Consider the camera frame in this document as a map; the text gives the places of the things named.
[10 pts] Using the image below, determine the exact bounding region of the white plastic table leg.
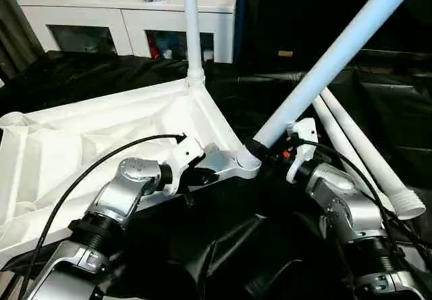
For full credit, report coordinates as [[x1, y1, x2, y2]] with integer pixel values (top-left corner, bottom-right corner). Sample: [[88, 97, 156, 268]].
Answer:
[[180, 0, 207, 89], [311, 95, 400, 218], [235, 0, 427, 174], [320, 86, 428, 221]]

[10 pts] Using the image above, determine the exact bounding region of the white plastic table top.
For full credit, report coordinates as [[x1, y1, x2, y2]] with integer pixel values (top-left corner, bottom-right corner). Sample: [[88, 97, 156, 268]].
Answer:
[[0, 76, 263, 248]]

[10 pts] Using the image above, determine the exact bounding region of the red bottle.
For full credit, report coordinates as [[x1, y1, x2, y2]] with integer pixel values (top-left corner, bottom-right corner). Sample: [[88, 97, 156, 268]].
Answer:
[[150, 36, 164, 59]]

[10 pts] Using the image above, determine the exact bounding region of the black bar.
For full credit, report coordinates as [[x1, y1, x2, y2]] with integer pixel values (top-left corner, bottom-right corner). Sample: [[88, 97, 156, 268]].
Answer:
[[351, 49, 432, 64]]

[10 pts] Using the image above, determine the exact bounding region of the black plastic mat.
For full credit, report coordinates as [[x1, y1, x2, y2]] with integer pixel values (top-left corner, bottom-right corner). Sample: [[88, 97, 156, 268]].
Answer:
[[0, 50, 432, 300]]

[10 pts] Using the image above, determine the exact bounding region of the white cabinet with glass doors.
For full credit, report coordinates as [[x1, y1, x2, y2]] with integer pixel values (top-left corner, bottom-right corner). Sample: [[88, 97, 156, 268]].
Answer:
[[18, 0, 242, 64]]

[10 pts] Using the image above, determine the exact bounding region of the grey curtain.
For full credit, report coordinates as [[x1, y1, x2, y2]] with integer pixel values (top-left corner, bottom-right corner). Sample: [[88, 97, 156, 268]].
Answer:
[[0, 0, 43, 88]]

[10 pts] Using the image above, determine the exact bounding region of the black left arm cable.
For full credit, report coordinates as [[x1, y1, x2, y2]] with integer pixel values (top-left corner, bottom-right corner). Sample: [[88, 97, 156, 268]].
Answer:
[[16, 133, 188, 300]]

